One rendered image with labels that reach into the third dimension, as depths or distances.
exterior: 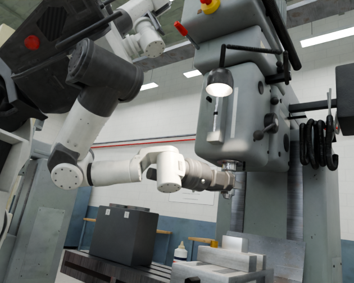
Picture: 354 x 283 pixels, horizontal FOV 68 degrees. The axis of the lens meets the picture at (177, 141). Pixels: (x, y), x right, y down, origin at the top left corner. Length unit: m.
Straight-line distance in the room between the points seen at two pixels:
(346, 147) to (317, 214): 4.11
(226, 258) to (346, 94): 0.70
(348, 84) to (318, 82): 4.68
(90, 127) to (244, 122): 0.44
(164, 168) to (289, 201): 0.64
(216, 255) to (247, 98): 0.46
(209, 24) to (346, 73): 0.52
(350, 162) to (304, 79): 1.84
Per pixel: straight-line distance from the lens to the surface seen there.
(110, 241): 1.07
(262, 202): 1.22
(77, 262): 1.13
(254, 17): 0.93
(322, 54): 6.11
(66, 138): 0.70
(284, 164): 1.05
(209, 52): 0.96
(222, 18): 0.93
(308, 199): 1.18
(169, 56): 4.40
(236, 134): 0.80
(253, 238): 1.21
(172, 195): 6.28
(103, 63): 0.60
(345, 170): 5.13
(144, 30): 0.85
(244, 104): 0.84
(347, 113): 1.07
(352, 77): 1.13
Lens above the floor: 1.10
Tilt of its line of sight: 17 degrees up
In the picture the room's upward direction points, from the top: 8 degrees clockwise
